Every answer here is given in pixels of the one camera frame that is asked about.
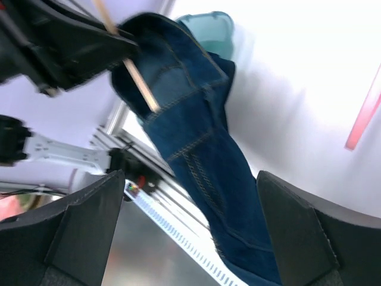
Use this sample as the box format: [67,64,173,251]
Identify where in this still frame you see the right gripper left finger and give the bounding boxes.
[1,170,125,285]

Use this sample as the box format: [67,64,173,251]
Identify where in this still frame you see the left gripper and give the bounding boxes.
[1,1,138,97]

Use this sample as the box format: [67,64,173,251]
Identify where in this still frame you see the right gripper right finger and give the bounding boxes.
[257,171,380,286]

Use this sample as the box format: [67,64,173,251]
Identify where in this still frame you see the beige wooden hanger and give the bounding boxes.
[92,0,160,113]

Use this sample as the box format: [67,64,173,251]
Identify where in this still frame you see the pink plastic hanger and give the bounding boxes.
[345,66,380,150]

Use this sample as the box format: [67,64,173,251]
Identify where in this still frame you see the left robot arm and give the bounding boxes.
[1,1,138,175]

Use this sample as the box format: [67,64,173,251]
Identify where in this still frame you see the teal plastic basin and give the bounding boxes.
[176,11,235,60]

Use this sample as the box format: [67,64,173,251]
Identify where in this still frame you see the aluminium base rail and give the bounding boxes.
[91,99,209,232]

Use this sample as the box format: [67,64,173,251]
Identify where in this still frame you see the slotted cable duct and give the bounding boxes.
[124,181,245,285]

